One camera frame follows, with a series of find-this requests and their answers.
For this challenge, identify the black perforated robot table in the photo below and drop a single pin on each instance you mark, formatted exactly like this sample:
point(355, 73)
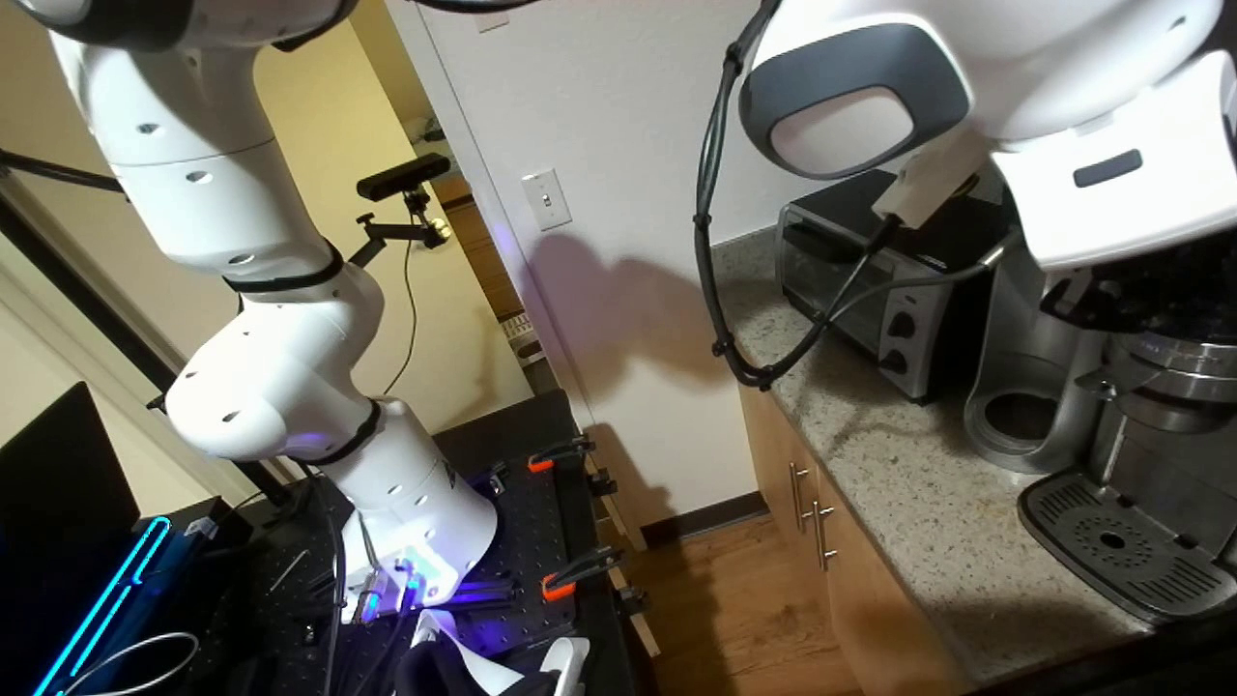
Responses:
point(529, 516)

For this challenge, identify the silver black coffee machine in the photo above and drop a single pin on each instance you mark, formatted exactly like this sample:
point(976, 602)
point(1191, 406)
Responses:
point(1136, 556)

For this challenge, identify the tall silver beverage machine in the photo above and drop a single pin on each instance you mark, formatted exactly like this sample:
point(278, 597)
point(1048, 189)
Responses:
point(1031, 371)

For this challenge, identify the silver black toaster oven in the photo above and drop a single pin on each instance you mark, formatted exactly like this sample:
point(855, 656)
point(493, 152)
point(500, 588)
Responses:
point(901, 324)

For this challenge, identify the black clamp with orange tip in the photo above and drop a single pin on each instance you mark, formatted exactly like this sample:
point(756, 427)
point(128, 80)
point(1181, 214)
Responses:
point(573, 579)
point(562, 452)

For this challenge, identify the black box with blue light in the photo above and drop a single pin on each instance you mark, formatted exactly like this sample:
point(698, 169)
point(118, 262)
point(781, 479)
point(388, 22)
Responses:
point(128, 583)

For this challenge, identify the white wall outlet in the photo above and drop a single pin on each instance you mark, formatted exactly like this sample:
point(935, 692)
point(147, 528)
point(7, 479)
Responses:
point(548, 200)

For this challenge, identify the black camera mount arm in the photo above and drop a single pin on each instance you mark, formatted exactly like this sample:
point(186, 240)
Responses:
point(399, 235)

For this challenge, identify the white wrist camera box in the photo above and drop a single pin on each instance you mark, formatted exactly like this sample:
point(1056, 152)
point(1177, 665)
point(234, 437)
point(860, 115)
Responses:
point(930, 178)

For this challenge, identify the white plastic hook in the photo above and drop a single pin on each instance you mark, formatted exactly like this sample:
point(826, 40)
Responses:
point(565, 663)

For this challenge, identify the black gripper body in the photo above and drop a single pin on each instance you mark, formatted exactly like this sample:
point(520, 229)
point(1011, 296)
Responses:
point(1114, 296)

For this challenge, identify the wooden base cabinet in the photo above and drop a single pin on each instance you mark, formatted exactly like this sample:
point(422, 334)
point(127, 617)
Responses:
point(774, 449)

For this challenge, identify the black metal stand bar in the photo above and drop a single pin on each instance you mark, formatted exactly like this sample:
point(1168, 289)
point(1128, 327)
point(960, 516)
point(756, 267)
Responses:
point(89, 302)

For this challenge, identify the black stereo camera bar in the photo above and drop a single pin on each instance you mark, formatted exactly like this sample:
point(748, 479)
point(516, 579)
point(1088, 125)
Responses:
point(404, 175)

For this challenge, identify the black metal pole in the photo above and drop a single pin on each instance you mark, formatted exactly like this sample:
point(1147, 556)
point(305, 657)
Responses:
point(53, 173)

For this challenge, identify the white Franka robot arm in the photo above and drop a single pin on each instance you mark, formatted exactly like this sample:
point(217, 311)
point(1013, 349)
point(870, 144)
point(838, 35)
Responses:
point(195, 169)

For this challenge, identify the black monitor screen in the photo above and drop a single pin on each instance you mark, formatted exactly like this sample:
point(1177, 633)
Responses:
point(64, 516)

